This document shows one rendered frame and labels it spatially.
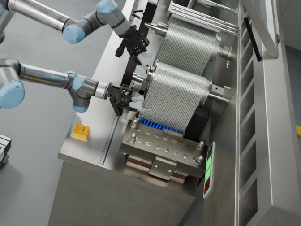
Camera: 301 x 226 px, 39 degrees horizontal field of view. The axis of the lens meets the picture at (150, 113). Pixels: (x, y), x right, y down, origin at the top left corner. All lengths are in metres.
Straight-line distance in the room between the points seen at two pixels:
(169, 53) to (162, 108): 0.28
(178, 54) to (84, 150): 0.64
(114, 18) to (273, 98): 0.75
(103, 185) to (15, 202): 0.95
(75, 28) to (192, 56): 0.62
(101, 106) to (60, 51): 1.83
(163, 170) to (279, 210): 0.93
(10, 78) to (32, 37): 2.31
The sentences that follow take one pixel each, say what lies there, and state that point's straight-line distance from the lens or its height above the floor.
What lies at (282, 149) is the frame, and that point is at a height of 1.65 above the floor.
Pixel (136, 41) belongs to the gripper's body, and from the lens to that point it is 1.87.
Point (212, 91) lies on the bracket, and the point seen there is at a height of 1.29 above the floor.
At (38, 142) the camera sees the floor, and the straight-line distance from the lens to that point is 3.20.
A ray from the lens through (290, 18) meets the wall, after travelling 5.22.
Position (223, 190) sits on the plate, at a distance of 1.51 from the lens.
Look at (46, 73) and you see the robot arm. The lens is 2.03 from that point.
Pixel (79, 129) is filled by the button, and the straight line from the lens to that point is 2.06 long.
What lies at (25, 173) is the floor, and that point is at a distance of 3.02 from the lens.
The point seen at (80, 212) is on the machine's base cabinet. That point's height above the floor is 0.50.
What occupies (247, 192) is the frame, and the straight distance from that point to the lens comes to 1.32.
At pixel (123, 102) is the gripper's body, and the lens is 1.99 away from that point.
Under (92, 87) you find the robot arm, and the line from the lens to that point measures 1.98.
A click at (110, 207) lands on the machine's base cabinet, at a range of 2.20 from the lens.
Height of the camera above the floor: 2.42
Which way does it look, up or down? 42 degrees down
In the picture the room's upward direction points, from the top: 22 degrees clockwise
